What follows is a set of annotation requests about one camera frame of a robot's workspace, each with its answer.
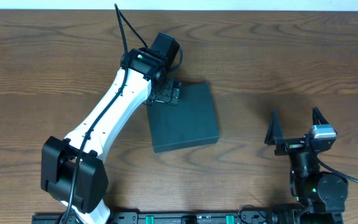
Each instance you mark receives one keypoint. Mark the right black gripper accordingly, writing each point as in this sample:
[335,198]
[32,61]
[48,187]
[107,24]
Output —
[275,131]

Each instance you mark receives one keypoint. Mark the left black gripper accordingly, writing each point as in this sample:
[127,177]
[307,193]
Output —
[169,93]

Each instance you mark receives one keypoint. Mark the dark green box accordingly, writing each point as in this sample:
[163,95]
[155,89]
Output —
[192,122]

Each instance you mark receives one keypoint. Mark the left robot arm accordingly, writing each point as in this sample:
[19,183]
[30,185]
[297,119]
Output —
[72,168]

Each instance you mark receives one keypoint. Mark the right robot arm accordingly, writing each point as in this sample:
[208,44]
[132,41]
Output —
[320,195]

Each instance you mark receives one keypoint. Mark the black mounting rail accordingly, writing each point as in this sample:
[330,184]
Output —
[243,217]

